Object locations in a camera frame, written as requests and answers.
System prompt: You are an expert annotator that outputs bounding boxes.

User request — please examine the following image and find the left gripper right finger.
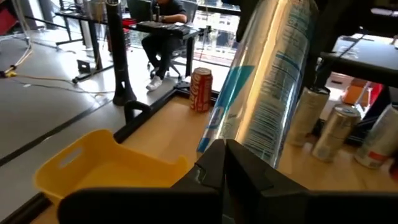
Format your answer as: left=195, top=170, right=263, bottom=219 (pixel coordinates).
left=226, top=139, right=398, bottom=224

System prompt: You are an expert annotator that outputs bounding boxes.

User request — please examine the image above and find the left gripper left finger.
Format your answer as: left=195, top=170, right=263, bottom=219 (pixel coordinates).
left=57, top=139, right=226, bottom=224

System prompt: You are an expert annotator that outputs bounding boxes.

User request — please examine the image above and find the silver slim can blue tab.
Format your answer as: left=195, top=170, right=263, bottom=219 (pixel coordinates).
left=312, top=104, right=362, bottom=163
left=196, top=0, right=320, bottom=169

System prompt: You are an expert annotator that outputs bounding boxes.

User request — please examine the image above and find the white Celsius can black lid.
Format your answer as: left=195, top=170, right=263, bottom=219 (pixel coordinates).
left=285, top=86, right=330, bottom=147
left=354, top=104, right=398, bottom=170

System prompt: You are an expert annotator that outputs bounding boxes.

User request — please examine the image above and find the red Coca-Cola can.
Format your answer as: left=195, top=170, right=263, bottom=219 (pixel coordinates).
left=188, top=67, right=214, bottom=113

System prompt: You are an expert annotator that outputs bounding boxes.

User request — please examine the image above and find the yellow plastic bin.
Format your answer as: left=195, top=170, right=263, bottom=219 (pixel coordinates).
left=32, top=129, right=190, bottom=206

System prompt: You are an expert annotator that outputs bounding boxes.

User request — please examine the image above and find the orange cardboard box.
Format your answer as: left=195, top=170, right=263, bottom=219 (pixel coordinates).
left=341, top=78, right=373, bottom=106

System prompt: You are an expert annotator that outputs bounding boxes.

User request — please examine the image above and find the person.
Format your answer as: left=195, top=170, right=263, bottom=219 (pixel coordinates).
left=141, top=0, right=190, bottom=92

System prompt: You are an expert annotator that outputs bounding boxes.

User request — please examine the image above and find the black side desk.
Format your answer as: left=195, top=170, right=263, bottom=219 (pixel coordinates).
left=320, top=32, right=398, bottom=90

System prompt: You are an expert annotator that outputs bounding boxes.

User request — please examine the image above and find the small black floor box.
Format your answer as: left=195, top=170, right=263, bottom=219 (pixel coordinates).
left=76, top=58, right=91, bottom=74

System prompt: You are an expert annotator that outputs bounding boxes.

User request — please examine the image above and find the black keyboard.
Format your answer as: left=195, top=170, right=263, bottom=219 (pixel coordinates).
left=136, top=21, right=193, bottom=35

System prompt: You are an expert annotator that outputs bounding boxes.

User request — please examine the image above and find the black office desk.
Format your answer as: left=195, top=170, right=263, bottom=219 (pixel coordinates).
left=54, top=11, right=212, bottom=85

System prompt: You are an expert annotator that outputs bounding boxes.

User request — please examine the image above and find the red box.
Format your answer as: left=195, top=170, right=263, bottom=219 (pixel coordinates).
left=121, top=17, right=137, bottom=29

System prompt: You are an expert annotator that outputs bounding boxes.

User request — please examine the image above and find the office chair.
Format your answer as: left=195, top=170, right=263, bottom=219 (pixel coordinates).
left=147, top=0, right=200, bottom=80

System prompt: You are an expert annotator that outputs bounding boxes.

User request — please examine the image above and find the grey laptop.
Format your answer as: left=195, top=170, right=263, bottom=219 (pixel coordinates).
left=126, top=0, right=154, bottom=22

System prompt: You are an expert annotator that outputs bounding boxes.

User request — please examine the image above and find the silver metal container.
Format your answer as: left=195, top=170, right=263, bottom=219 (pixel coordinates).
left=82, top=0, right=108, bottom=22

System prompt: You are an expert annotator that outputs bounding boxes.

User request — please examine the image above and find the red cabinet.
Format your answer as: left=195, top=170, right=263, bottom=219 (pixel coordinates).
left=0, top=6, right=18, bottom=37

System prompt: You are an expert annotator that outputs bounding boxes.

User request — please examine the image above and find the black floor post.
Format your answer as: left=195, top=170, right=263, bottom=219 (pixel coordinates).
left=104, top=0, right=137, bottom=106

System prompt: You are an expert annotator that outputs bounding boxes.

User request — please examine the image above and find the white cable yellow plug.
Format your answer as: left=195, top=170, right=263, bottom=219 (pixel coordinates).
left=0, top=40, right=34, bottom=78

